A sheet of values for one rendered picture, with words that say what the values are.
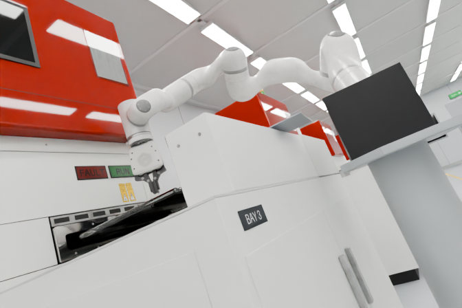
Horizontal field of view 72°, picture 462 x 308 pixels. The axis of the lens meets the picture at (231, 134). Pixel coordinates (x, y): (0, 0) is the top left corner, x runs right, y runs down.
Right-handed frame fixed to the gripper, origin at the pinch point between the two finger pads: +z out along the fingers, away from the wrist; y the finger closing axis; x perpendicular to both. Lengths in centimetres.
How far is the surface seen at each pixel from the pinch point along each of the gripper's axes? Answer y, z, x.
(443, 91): 936, -157, 959
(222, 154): 21, 10, -56
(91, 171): -18.0, -12.3, -0.2
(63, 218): -24.9, 1.8, -11.4
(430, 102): 891, -142, 987
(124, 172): -10.8, -11.3, 11.7
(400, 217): 60, 34, -22
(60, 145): -22.8, -21.6, -7.4
